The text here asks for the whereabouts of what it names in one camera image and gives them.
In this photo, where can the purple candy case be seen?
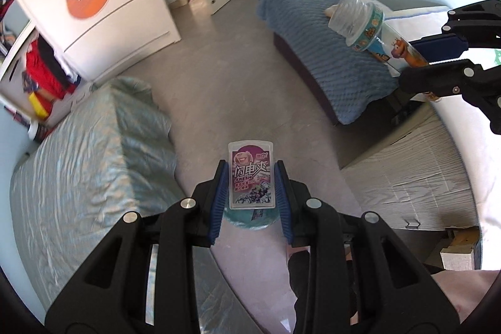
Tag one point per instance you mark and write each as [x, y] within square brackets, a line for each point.
[250, 169]

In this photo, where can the red hanging clothes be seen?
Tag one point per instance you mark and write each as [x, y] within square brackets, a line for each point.
[43, 68]

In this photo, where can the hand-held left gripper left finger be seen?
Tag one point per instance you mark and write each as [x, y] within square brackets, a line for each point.
[217, 208]

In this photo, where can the white wardrobe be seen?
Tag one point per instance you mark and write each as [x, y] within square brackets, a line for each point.
[129, 5]

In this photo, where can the blue textured blanket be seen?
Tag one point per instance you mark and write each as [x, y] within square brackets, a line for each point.
[332, 64]

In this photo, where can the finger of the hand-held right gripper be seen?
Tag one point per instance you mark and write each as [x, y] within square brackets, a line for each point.
[438, 81]
[438, 46]

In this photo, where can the person's leg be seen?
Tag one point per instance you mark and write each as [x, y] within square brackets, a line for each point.
[469, 295]

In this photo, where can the grey wooden table panel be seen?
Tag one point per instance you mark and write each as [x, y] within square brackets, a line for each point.
[411, 169]

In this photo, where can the clear bottle with cartoon label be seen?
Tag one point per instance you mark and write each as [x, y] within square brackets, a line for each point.
[360, 21]

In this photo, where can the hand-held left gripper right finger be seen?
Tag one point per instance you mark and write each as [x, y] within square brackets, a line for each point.
[282, 208]

